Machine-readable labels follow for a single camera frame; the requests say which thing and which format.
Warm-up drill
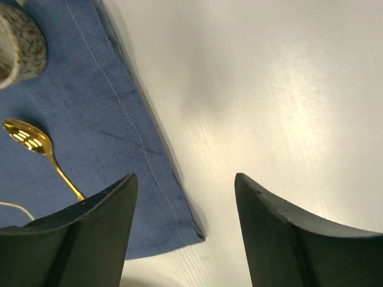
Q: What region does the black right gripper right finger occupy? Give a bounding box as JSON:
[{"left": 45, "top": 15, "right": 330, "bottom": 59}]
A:
[{"left": 235, "top": 173, "right": 382, "bottom": 286}]

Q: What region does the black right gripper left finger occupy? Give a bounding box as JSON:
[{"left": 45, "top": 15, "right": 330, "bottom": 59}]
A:
[{"left": 1, "top": 174, "right": 138, "bottom": 286}]

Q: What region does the gold spoon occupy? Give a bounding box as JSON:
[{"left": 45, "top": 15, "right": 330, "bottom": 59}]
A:
[{"left": 2, "top": 118, "right": 86, "bottom": 201}]

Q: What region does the blue cloth placemat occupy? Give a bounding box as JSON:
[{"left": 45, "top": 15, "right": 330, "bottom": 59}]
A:
[{"left": 1, "top": 1, "right": 205, "bottom": 259}]

